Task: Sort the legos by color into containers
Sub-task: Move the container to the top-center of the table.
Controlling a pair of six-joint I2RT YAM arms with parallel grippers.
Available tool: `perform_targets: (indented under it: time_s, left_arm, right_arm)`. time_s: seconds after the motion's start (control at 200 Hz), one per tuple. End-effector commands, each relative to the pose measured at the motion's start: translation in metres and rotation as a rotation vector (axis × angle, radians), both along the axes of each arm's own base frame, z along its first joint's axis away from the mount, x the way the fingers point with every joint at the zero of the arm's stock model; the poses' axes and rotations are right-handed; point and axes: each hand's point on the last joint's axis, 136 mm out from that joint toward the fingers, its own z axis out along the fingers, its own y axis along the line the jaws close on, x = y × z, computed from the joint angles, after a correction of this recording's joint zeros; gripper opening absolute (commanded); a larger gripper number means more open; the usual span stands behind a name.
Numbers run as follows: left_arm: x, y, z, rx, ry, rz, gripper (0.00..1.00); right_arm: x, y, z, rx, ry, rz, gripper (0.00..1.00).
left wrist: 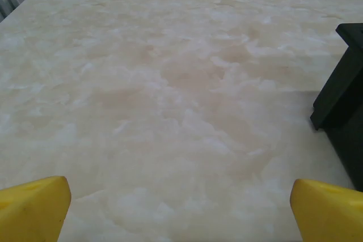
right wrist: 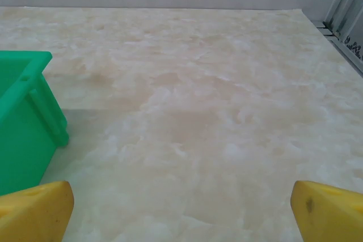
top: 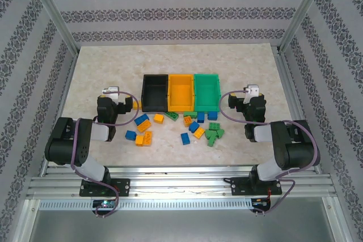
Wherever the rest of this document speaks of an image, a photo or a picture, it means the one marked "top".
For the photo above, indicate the yellow plastic bin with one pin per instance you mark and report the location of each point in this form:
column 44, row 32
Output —
column 181, row 94

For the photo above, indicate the long yellow lego brick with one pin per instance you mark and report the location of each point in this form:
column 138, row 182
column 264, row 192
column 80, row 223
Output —
column 144, row 126

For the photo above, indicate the aluminium frame post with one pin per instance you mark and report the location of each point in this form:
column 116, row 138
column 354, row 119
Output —
column 303, row 12
column 52, row 12

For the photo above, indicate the small electronics board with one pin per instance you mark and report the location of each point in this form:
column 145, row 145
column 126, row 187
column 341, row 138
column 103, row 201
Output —
column 259, row 202
column 105, row 204

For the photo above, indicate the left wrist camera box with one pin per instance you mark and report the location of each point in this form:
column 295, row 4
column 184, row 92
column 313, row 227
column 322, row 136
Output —
column 112, row 90

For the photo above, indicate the blue lego brick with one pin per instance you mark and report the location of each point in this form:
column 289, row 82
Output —
column 141, row 119
column 194, row 126
column 212, row 115
column 185, row 139
column 200, row 117
column 130, row 135

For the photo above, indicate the black plastic bin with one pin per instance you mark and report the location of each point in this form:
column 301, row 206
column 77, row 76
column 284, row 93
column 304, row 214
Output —
column 154, row 94

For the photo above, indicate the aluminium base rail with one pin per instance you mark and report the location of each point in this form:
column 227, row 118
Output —
column 181, row 188

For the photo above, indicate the aluminium side rail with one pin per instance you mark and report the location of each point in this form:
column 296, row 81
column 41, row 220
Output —
column 287, row 83
column 65, row 83

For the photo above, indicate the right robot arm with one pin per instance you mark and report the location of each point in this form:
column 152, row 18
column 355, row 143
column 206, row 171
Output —
column 295, row 151

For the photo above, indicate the green plastic bin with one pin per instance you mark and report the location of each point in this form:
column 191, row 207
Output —
column 207, row 93

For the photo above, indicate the grey metal sheet panel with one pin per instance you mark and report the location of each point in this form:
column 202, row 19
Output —
column 181, row 225

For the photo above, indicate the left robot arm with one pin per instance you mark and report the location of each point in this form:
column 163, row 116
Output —
column 68, row 142

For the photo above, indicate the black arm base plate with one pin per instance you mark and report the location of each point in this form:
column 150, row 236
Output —
column 122, row 186
column 239, row 186

